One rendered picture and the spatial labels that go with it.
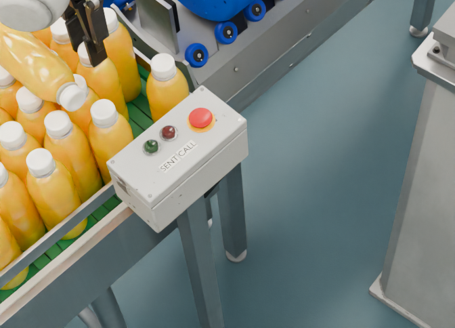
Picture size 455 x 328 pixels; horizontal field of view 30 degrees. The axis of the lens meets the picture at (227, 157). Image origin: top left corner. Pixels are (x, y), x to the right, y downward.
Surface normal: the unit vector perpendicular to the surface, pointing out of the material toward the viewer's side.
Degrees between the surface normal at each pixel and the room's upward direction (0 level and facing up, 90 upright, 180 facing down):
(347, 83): 0
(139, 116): 0
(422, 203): 90
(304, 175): 0
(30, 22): 95
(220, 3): 90
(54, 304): 90
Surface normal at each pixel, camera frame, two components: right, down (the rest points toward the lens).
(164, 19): -0.71, 0.62
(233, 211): 0.70, 0.58
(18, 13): -0.08, 0.88
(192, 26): -0.06, -0.54
